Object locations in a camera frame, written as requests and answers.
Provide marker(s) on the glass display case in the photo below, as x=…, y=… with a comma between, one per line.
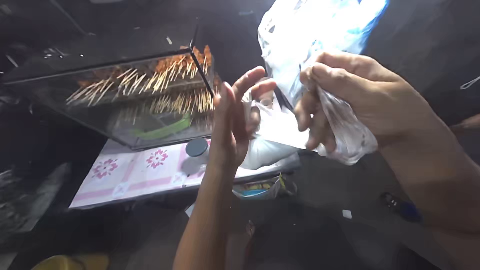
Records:
x=93, y=122

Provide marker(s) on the person's right forearm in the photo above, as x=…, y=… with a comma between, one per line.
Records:
x=435, y=165

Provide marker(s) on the small white square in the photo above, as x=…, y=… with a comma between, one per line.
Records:
x=347, y=214

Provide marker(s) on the yellow round object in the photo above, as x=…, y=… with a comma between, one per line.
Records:
x=60, y=263

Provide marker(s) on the pink floral tablecloth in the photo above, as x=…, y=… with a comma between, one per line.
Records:
x=131, y=172

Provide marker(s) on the person's left hand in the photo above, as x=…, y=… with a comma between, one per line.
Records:
x=236, y=138

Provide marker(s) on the person's left fingers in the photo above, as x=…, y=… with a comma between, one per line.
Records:
x=254, y=118

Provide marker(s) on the translucent plastic bag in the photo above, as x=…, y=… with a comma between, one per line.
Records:
x=348, y=131

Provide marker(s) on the jar with grey lid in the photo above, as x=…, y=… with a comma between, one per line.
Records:
x=196, y=147

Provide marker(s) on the person's left index finger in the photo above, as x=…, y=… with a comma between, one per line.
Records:
x=247, y=79

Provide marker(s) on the person's left middle finger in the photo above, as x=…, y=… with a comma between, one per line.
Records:
x=264, y=88

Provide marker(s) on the white filled plastic bag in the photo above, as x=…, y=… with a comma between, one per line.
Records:
x=264, y=152

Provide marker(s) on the person's left forearm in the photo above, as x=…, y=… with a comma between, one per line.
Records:
x=208, y=217

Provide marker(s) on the person's right hand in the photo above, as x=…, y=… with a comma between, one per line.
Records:
x=382, y=108

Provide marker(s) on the pile of meat skewers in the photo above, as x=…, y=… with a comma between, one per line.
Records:
x=165, y=80

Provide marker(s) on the clear bag with colourful packets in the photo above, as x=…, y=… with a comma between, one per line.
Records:
x=260, y=188

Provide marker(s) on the large white blue plastic bag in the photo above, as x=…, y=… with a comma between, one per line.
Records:
x=296, y=41

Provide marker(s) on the person's right thumb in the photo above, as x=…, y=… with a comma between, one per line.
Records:
x=337, y=79

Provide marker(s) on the dark blue slipper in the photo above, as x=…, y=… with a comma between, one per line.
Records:
x=407, y=209

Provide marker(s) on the person's left thumb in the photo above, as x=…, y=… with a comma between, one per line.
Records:
x=224, y=116

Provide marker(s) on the person's right fingers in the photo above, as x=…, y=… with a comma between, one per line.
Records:
x=318, y=125

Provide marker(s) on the person's right index finger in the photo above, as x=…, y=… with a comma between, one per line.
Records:
x=345, y=61

